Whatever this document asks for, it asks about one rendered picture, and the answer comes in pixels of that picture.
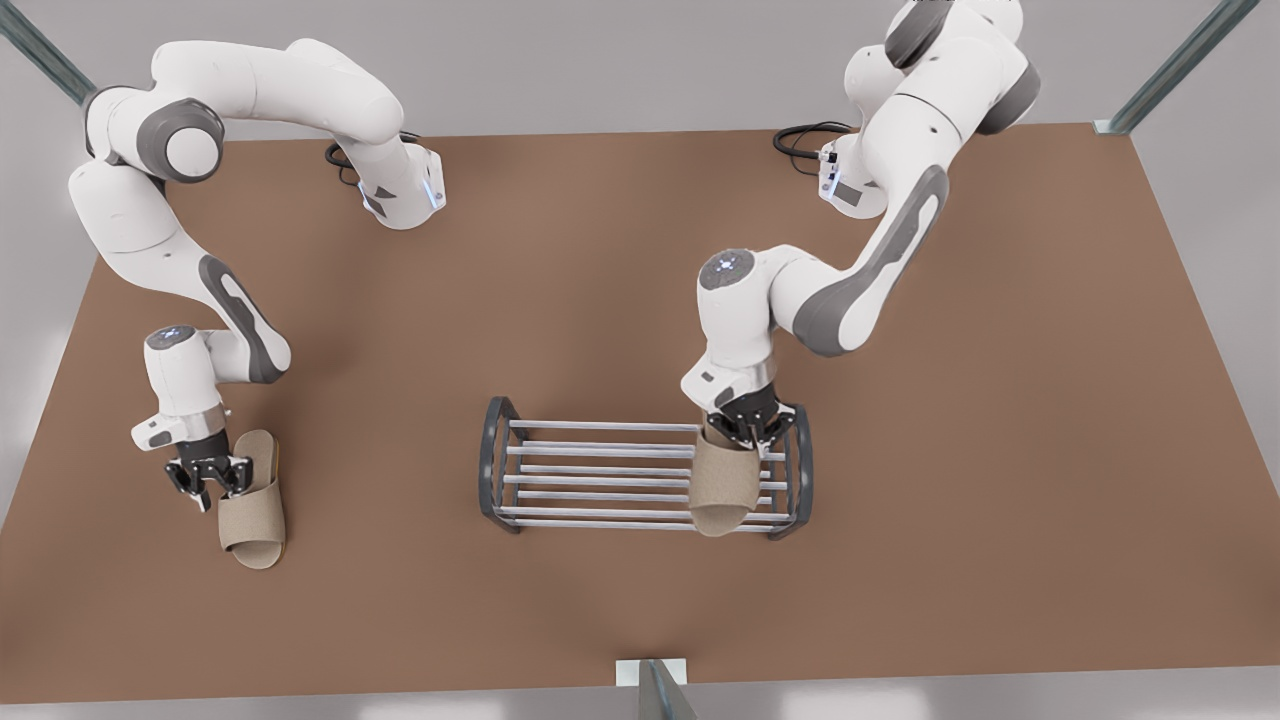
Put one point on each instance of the tan slipper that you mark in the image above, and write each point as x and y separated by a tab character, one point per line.
255	525
720	490

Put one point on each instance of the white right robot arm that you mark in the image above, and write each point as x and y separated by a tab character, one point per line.
150	225

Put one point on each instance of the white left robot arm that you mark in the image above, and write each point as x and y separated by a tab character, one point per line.
900	150

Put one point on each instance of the grey metal shoe rack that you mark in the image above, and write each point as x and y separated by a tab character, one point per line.
600	480

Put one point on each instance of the silver frame post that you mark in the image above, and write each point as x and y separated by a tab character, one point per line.
45	50
660	692
1180	65

